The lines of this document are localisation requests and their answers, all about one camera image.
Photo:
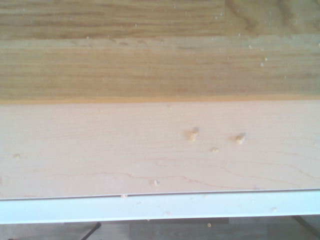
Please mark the black stand leg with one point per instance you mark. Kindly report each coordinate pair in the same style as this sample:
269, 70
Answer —
306, 225
91, 230

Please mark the cereal crumb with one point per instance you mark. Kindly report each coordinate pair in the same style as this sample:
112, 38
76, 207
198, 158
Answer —
192, 134
123, 196
156, 182
214, 149
240, 138

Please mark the wooden butcher block board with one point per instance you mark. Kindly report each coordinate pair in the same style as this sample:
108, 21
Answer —
125, 62

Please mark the white drawer cabinet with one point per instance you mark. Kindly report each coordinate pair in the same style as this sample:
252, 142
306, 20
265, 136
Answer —
160, 208

